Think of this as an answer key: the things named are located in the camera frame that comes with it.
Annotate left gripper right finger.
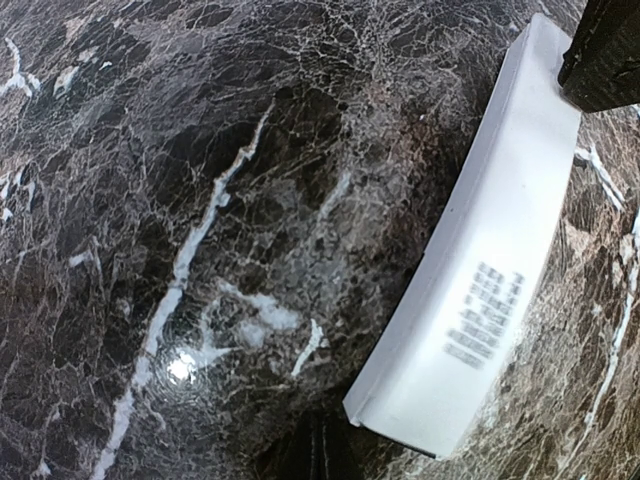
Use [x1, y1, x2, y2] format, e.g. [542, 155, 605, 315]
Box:
[316, 413, 364, 480]

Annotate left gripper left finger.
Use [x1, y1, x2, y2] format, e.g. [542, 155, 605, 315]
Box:
[256, 412, 316, 479]

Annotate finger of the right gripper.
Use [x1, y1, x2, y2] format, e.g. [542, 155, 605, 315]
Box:
[558, 0, 639, 113]

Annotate white remote control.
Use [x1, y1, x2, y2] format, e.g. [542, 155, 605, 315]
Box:
[343, 14, 581, 458]

